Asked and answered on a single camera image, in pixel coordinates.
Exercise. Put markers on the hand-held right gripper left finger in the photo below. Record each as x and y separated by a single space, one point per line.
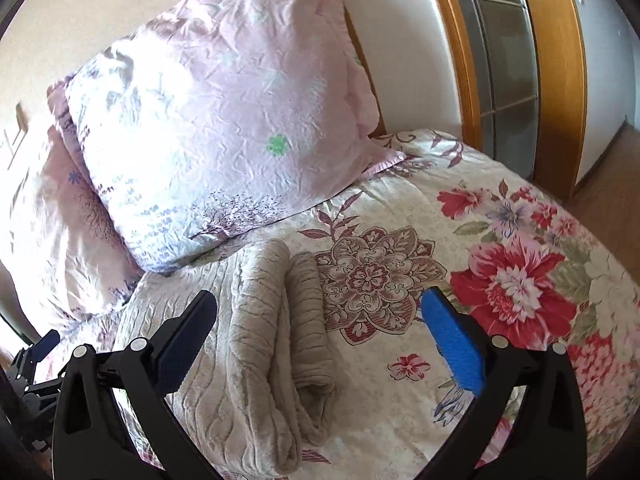
187 340

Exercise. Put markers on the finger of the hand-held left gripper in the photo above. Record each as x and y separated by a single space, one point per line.
47 342
47 390

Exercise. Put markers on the wooden door with glass panes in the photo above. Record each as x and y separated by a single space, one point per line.
505 70

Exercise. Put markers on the pink floral pillow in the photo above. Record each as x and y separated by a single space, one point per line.
220 120
55 240

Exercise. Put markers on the floral bedspread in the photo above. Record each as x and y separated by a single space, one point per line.
450 270

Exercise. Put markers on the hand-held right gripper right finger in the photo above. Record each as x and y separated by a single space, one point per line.
452 340

